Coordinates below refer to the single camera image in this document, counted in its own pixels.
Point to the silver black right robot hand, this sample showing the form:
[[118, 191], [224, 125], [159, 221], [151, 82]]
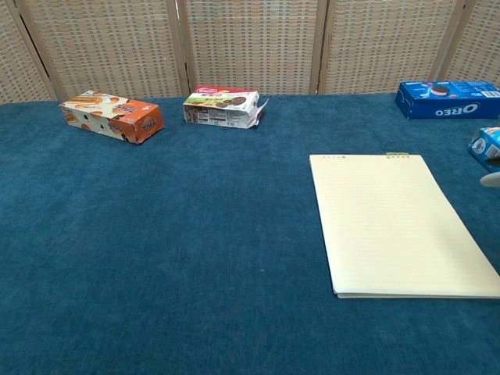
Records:
[[493, 179]]

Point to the blue chocolate chip cookie box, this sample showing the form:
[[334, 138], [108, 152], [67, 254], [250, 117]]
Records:
[[486, 150]]

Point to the blue Oreo box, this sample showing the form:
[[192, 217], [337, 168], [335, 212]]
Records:
[[449, 101]]

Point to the woven rattan folding screen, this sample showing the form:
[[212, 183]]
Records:
[[254, 43]]

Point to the white and red cookie box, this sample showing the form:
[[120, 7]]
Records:
[[218, 109]]

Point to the dark blue table cloth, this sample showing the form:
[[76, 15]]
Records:
[[176, 234]]

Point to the orange wafer roll box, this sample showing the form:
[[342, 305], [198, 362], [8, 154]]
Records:
[[117, 117]]

